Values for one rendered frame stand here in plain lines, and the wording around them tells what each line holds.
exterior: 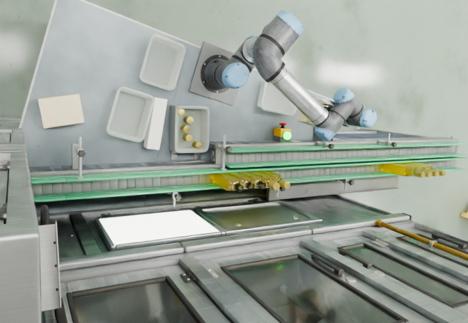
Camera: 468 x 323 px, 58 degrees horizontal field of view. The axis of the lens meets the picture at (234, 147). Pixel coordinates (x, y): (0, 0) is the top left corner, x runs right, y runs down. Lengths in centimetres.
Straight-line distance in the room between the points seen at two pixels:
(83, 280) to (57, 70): 94
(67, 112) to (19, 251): 132
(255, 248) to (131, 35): 109
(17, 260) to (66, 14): 149
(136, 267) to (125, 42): 104
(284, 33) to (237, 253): 81
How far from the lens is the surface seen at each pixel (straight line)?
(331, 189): 249
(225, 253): 156
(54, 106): 190
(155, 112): 200
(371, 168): 267
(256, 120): 229
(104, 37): 201
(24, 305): 66
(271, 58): 156
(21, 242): 62
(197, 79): 211
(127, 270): 145
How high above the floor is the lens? 272
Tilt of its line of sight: 62 degrees down
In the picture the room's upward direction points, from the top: 107 degrees clockwise
